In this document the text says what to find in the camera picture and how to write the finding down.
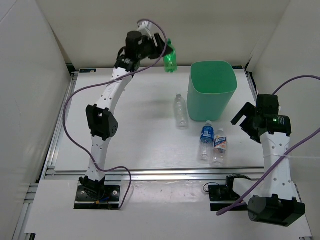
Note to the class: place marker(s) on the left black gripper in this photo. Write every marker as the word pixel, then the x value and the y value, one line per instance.
pixel 158 50

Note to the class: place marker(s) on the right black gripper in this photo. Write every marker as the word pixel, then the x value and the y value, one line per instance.
pixel 247 109

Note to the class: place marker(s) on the green plastic bottle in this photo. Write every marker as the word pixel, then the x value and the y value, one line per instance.
pixel 170 59

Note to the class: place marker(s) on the orange white label bottle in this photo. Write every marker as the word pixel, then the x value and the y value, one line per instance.
pixel 219 147

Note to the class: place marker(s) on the clear bottle white cap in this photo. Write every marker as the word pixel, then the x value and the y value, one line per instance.
pixel 180 112

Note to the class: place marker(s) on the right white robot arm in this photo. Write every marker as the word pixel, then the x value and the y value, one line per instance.
pixel 273 198

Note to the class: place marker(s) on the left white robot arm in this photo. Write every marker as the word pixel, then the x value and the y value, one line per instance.
pixel 100 116

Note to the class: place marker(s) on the green plastic bin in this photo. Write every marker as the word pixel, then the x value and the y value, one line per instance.
pixel 210 88

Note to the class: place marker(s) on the blue label plastic bottle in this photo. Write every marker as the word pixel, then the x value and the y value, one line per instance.
pixel 206 143

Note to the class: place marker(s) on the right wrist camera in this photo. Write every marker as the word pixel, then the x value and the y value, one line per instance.
pixel 267 104

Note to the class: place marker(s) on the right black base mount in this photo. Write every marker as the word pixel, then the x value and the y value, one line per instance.
pixel 222 195

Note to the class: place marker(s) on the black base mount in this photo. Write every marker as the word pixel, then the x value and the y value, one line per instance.
pixel 222 195
pixel 96 195

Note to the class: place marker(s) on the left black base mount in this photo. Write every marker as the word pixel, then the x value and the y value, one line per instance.
pixel 96 195

